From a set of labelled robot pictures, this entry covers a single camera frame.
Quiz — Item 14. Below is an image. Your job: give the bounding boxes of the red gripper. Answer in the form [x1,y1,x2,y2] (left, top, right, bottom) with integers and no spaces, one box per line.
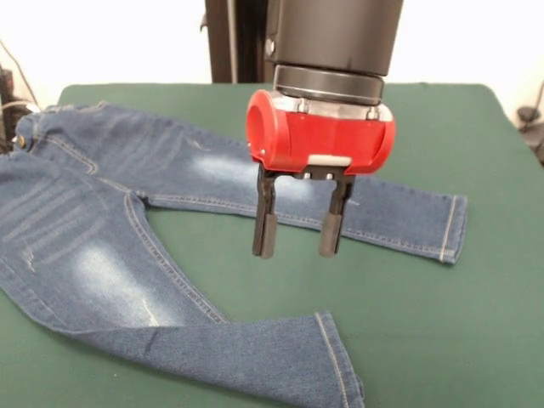
[245,88,397,259]

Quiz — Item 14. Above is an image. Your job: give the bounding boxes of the blue denim jeans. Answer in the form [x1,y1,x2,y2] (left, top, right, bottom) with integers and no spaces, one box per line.
[0,100,469,408]

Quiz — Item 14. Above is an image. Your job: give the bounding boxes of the dark green table cloth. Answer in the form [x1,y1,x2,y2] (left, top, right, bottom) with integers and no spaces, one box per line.
[0,82,544,408]

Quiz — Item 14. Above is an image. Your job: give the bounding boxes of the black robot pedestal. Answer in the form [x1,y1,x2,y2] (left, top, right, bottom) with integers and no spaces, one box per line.
[198,0,273,84]

